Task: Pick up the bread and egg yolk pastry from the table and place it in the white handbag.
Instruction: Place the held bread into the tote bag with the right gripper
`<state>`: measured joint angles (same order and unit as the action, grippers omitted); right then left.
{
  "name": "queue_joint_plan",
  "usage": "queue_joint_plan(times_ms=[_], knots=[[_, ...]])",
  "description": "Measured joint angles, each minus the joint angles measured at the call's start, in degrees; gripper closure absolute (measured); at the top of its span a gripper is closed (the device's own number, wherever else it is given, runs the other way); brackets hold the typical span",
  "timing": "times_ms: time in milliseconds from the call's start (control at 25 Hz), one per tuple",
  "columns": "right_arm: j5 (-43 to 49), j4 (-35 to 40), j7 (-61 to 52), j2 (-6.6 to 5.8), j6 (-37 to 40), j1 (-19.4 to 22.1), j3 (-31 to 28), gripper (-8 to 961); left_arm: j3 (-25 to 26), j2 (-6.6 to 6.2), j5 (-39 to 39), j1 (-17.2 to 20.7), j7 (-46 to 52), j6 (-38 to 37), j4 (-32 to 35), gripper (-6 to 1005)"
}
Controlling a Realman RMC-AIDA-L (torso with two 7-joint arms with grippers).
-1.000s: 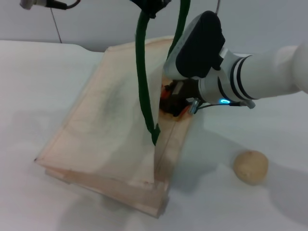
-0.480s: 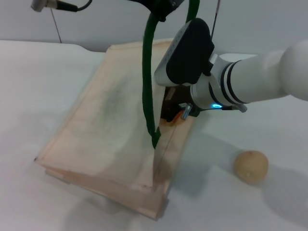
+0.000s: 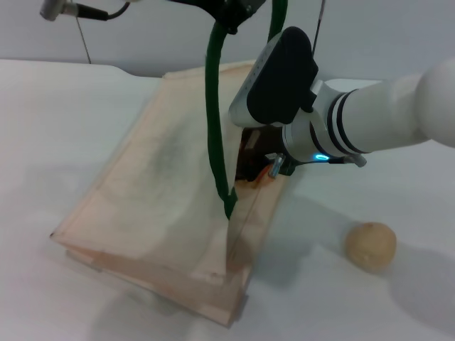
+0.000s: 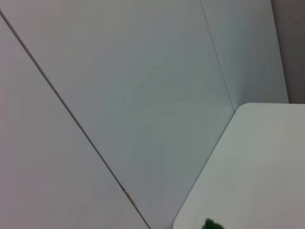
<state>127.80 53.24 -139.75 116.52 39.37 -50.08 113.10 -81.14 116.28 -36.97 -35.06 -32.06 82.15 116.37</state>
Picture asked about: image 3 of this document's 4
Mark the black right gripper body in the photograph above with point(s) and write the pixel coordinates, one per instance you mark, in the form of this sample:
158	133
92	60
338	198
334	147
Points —
256	149

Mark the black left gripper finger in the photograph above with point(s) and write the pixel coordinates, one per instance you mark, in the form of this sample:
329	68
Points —
227	25

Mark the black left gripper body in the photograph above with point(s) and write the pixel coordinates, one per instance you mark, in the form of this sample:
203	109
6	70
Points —
231	7

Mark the orange striped bread loaf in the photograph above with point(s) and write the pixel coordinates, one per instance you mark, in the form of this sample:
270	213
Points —
264	176

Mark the round egg yolk pastry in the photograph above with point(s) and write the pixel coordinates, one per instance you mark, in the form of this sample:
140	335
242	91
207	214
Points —
371	247

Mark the right wrist camera housing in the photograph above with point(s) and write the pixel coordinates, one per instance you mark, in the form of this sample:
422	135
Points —
277	78

